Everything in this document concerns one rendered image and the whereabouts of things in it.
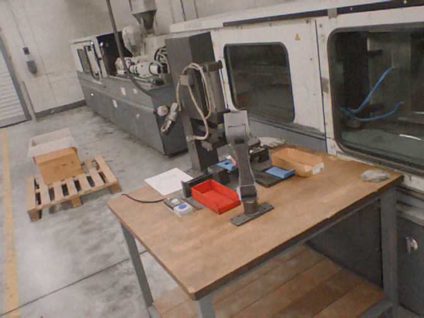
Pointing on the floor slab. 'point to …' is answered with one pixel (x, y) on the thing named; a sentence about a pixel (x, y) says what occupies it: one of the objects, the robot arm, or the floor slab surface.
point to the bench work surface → (265, 250)
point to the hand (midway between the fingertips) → (236, 165)
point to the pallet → (33, 209)
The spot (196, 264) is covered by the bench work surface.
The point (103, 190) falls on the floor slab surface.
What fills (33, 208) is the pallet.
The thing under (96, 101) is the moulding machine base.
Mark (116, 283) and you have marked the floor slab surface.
